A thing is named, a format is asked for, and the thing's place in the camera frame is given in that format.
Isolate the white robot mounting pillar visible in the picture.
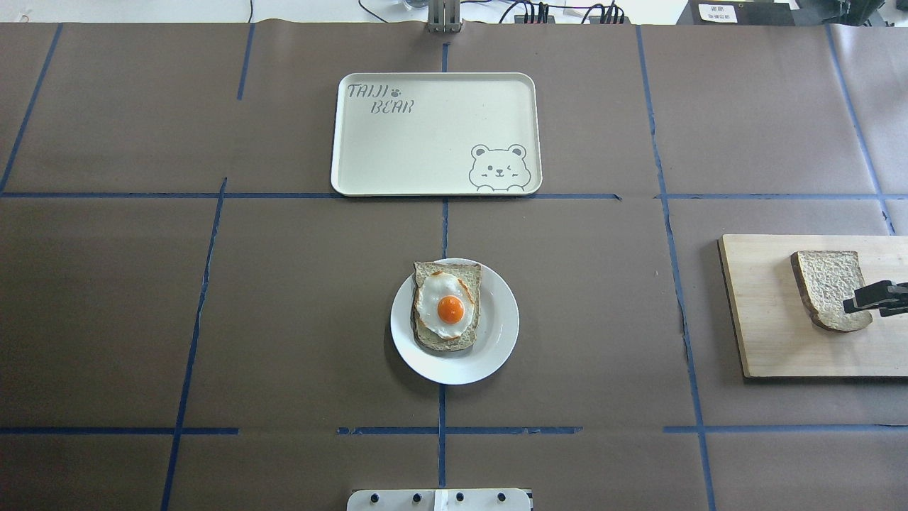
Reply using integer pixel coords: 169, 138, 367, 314
346, 488, 534, 510

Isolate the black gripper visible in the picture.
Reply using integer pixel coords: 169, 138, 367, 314
843, 280, 907, 317

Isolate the cream bear serving tray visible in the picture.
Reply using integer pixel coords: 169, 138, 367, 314
331, 72, 543, 197

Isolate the white round plate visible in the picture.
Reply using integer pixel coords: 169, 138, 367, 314
390, 258, 520, 385

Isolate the aluminium frame post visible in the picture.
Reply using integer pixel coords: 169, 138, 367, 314
427, 0, 463, 33

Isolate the wooden cutting board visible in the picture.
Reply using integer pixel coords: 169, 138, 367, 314
718, 235, 907, 378

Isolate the toast with fried egg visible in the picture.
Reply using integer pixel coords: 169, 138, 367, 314
412, 262, 482, 352

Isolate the plain bread slice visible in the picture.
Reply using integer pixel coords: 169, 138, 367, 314
790, 251, 873, 333

